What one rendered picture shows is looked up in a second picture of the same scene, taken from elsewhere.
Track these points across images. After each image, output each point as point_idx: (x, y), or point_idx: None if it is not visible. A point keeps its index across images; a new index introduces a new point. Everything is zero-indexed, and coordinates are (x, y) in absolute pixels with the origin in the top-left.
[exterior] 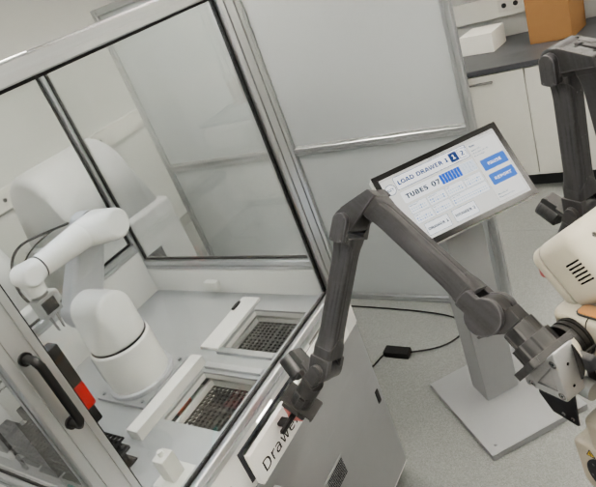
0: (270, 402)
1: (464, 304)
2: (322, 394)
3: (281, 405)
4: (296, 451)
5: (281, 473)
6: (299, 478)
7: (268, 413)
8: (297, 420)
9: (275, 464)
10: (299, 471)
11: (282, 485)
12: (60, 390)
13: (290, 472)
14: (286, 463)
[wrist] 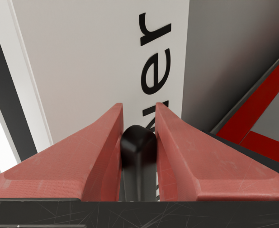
0: None
1: None
2: None
3: (40, 128)
4: (203, 6)
5: (192, 86)
6: (233, 19)
7: (30, 136)
8: (166, 26)
9: None
10: (228, 11)
11: (204, 87)
12: None
13: (210, 51)
14: (192, 60)
